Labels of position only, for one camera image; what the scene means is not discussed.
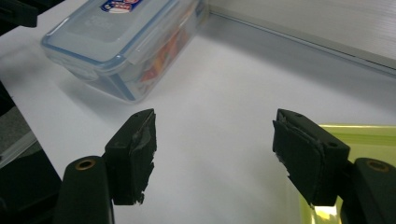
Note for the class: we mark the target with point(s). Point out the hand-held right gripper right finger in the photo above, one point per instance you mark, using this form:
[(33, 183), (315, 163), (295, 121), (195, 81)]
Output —
[(306, 155)]

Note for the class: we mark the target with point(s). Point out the metal floor rail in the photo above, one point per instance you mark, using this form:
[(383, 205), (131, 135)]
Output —
[(15, 149)]

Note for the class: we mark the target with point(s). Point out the green plastic container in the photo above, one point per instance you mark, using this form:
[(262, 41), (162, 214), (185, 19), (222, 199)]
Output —
[(367, 140)]

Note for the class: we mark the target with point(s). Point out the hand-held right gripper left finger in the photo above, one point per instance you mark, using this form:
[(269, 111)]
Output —
[(130, 155)]

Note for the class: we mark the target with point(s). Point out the clear lidded food container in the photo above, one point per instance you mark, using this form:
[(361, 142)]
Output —
[(118, 46)]

